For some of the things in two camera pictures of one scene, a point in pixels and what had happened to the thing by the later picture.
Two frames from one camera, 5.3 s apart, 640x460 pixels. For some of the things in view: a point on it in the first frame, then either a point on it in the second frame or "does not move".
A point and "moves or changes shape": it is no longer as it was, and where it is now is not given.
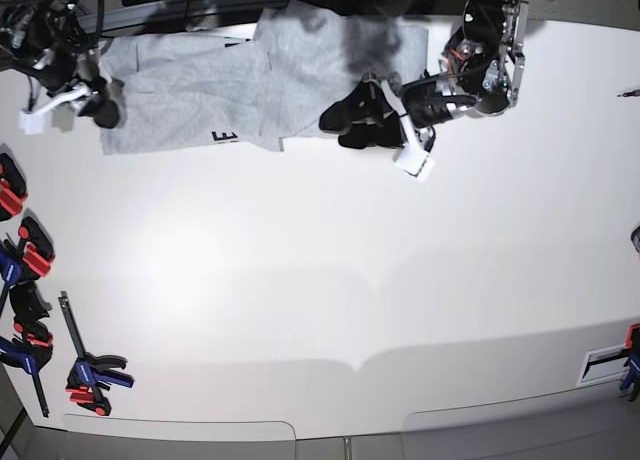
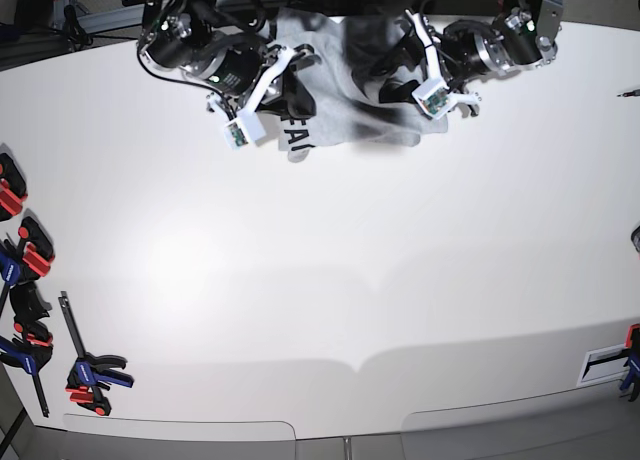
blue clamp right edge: [633, 375] does not move
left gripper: [421, 102] to [461, 51]
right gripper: [72, 86] to [243, 68]
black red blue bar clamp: [34, 349] does not move
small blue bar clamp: [91, 371] does not move
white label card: [603, 363] does not move
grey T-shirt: [180, 93] moves or changes shape
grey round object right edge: [635, 238] does not move
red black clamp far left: [13, 188] does not move
